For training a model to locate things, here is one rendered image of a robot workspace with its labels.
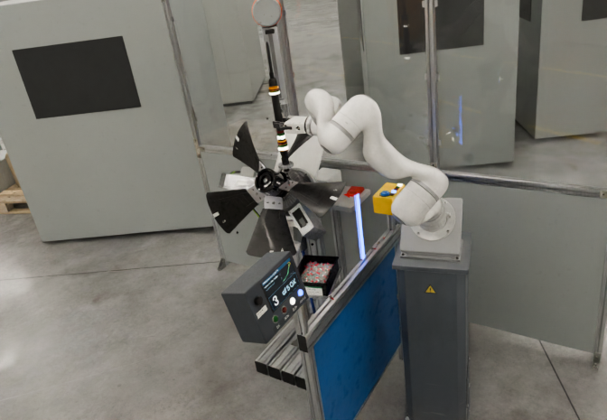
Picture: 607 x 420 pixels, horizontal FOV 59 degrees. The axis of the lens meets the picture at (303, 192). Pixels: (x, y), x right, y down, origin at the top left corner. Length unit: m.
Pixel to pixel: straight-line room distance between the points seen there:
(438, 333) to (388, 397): 0.66
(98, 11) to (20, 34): 0.66
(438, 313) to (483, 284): 0.82
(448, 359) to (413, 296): 0.36
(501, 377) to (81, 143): 3.54
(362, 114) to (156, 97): 2.85
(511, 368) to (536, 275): 0.52
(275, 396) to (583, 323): 1.66
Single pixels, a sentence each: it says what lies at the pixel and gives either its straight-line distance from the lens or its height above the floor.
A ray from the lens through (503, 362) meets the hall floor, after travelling 3.24.
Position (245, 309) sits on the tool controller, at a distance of 1.71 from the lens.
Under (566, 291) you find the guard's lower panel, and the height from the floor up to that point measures 0.41.
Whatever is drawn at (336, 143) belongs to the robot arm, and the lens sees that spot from 1.74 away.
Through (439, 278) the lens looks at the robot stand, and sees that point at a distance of 2.31.
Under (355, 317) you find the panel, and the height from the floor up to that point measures 0.64.
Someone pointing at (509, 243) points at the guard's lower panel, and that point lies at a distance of 3.01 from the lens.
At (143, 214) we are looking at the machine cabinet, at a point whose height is 0.23.
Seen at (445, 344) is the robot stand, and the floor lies 0.52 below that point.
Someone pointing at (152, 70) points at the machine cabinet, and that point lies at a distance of 4.37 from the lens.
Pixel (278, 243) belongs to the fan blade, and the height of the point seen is 0.97.
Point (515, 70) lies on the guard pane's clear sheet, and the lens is 2.67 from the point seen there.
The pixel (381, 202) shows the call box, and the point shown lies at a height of 1.04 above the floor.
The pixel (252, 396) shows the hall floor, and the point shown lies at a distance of 3.14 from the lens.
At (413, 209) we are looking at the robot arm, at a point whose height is 1.31.
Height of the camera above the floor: 2.20
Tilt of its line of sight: 25 degrees down
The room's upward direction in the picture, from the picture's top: 8 degrees counter-clockwise
